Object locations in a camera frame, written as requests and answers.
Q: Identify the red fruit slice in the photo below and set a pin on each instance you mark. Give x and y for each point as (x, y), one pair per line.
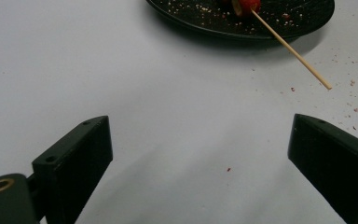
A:
(247, 6)

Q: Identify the round black plate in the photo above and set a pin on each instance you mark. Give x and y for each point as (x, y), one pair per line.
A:
(199, 15)

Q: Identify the wooden skewer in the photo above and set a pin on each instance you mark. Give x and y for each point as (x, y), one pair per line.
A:
(292, 51)

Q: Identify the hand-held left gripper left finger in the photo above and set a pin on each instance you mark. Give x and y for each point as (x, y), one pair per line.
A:
(74, 168)

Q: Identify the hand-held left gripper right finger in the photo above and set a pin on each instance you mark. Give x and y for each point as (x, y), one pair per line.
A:
(338, 168)

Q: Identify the white board table cover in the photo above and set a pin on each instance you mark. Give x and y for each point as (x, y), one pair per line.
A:
(180, 124)

